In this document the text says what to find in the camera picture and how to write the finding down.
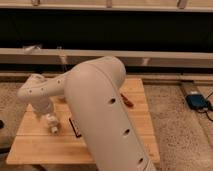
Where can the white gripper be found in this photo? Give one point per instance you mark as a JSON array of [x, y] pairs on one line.
[[43, 106]]

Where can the white lotion bottle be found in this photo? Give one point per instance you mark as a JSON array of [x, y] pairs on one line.
[[53, 123]]

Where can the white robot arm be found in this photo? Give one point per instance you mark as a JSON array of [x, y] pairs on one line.
[[91, 90]]

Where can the dark chocolate bar wrapper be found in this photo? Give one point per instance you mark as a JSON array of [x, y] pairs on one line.
[[75, 128]]

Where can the wooden table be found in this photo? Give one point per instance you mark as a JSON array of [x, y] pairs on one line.
[[35, 144]]

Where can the blue box on floor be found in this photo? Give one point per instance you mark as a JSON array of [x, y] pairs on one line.
[[196, 101]]

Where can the wooden rail shelf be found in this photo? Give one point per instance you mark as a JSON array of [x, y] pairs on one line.
[[129, 58]]

